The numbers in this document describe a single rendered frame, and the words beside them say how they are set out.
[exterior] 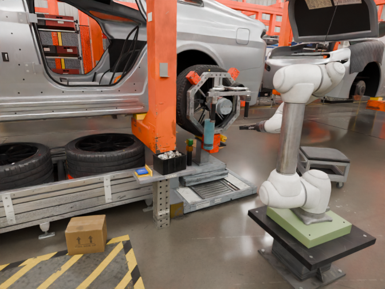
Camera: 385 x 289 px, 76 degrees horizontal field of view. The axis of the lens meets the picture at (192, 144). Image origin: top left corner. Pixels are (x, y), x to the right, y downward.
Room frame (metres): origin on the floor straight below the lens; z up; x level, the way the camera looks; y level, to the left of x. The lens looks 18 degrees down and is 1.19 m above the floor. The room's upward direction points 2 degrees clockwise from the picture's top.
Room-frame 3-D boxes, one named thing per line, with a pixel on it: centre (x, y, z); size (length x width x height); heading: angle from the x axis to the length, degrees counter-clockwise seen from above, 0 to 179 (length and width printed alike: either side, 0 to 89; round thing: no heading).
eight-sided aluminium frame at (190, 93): (2.22, -0.19, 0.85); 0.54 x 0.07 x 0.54; 119
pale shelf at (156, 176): (1.63, 0.19, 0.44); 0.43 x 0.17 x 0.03; 119
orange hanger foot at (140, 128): (2.15, 0.40, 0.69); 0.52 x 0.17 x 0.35; 29
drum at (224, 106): (2.15, -0.22, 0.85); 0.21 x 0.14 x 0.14; 29
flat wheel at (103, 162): (2.07, 0.76, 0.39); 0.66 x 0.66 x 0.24
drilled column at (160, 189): (1.62, 0.22, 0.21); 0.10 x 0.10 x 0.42; 29
